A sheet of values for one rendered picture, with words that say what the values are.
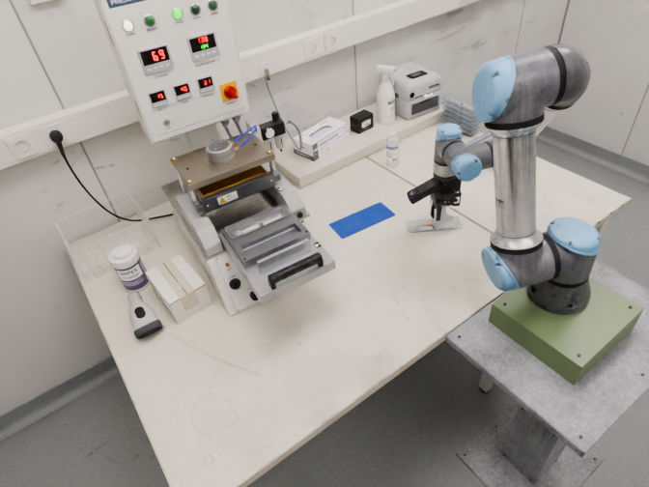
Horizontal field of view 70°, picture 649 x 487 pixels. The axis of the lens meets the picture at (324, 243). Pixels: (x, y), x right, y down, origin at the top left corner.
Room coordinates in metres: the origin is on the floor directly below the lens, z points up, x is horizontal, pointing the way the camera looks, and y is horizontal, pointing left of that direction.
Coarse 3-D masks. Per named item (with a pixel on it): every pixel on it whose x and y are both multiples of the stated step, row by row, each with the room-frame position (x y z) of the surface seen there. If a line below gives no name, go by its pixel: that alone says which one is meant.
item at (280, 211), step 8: (272, 208) 1.09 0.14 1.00; (280, 208) 1.08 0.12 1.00; (256, 216) 1.06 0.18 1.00; (264, 216) 1.05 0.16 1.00; (272, 216) 1.05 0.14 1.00; (280, 216) 1.04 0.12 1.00; (240, 224) 1.03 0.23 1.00; (248, 224) 1.03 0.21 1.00; (256, 224) 1.02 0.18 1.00; (232, 232) 1.00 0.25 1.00; (240, 232) 1.00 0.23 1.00
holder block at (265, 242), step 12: (288, 216) 1.05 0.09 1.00; (264, 228) 1.01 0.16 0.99; (276, 228) 1.01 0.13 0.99; (288, 228) 1.01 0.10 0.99; (300, 228) 0.99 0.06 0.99; (228, 240) 0.98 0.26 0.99; (240, 240) 0.97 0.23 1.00; (252, 240) 0.97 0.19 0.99; (264, 240) 0.98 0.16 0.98; (276, 240) 0.97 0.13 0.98; (288, 240) 0.95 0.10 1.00; (300, 240) 0.96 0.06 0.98; (240, 252) 0.92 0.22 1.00; (252, 252) 0.93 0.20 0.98; (264, 252) 0.91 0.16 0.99; (252, 264) 0.89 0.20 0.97
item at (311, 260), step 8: (312, 256) 0.86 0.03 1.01; (320, 256) 0.86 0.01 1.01; (296, 264) 0.84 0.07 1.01; (304, 264) 0.84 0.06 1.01; (312, 264) 0.85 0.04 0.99; (320, 264) 0.86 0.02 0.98; (280, 272) 0.81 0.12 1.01; (288, 272) 0.82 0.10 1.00; (296, 272) 0.83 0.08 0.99; (272, 280) 0.80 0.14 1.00; (280, 280) 0.81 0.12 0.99; (272, 288) 0.80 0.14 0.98
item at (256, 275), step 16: (224, 240) 1.01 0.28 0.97; (304, 240) 0.92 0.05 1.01; (272, 256) 0.88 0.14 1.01; (288, 256) 0.89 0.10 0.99; (304, 256) 0.90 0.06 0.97; (256, 272) 0.86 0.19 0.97; (272, 272) 0.86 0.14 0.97; (304, 272) 0.84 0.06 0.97; (320, 272) 0.85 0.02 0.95; (256, 288) 0.81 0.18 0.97; (288, 288) 0.81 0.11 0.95
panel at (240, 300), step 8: (304, 224) 1.11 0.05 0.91; (224, 256) 1.00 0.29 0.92; (216, 264) 0.98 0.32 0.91; (224, 264) 0.99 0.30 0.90; (232, 264) 1.00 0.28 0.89; (224, 272) 0.98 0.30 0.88; (232, 272) 0.98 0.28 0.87; (240, 272) 0.99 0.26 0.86; (224, 280) 0.96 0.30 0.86; (232, 280) 0.97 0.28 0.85; (240, 280) 0.98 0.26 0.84; (232, 288) 0.96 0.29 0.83; (240, 288) 0.96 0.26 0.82; (248, 288) 0.97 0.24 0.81; (232, 296) 0.95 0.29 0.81; (240, 296) 0.95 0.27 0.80; (248, 296) 0.96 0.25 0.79; (240, 304) 0.94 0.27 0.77; (248, 304) 0.94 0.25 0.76
